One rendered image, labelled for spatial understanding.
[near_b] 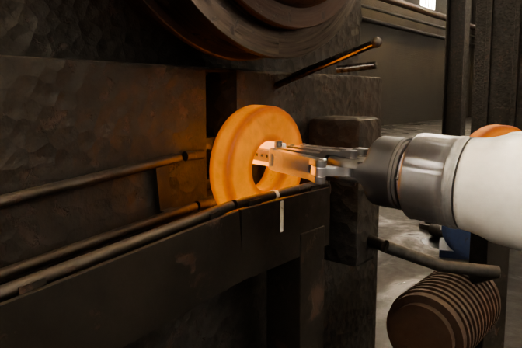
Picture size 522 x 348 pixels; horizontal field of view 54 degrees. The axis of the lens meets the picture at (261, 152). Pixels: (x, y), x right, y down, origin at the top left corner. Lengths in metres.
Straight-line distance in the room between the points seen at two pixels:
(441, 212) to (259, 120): 0.25
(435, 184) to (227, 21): 0.27
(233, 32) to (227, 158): 0.14
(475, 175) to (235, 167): 0.27
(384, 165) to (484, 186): 0.10
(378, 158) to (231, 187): 0.18
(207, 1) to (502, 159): 0.32
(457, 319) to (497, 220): 0.38
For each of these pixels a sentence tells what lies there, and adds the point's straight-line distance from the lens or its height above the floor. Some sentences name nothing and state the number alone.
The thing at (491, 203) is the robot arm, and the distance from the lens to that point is 0.47.
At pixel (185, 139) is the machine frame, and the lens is 0.65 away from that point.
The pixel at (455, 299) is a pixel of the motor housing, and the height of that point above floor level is 0.52.
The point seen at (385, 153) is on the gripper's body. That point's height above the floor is 0.78.
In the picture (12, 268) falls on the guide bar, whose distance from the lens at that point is 0.51.
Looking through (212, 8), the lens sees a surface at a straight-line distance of 0.55.
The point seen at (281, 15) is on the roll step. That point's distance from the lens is 0.61.
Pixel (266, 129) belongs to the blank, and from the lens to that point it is 0.63.
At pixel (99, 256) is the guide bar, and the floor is 0.69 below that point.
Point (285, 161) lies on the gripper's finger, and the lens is 0.57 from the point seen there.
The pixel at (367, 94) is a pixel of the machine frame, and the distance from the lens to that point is 1.03.
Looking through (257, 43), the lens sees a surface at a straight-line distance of 0.60.
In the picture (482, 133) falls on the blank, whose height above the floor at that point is 0.77.
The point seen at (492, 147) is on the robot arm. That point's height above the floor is 0.79.
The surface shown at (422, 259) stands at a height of 0.58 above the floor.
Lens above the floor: 0.83
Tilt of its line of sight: 6 degrees down
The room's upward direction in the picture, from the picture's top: straight up
